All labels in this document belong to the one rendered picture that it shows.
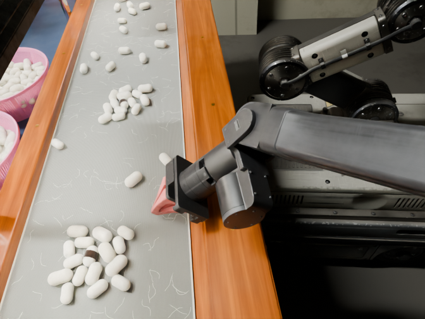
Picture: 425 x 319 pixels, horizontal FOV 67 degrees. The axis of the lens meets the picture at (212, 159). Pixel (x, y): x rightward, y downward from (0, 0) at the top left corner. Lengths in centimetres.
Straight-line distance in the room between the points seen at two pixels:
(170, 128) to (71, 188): 24
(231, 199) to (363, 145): 18
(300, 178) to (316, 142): 63
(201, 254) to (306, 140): 27
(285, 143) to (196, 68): 53
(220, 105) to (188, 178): 29
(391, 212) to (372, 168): 81
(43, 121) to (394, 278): 128
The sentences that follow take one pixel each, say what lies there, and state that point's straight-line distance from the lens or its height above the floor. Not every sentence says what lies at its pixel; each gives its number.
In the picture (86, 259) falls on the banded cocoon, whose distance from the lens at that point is 57.
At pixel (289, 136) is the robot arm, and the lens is 37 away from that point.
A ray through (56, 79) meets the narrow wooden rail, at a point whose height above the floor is 76.
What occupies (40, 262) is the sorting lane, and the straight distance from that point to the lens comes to 63.
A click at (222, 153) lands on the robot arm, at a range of 45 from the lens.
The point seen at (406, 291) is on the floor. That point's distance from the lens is 144.
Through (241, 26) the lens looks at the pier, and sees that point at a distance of 255.
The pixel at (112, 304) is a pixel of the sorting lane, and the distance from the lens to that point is 55.
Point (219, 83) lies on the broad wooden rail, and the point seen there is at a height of 76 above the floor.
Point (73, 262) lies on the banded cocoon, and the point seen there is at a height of 76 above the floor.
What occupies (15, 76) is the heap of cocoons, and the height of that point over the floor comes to 74.
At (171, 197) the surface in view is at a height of 83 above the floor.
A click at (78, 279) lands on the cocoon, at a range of 57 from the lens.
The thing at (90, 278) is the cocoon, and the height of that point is 76.
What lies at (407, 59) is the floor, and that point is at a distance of 250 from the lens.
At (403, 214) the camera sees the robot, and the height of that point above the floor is 36.
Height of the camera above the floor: 124
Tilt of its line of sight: 50 degrees down
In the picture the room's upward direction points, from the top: 6 degrees counter-clockwise
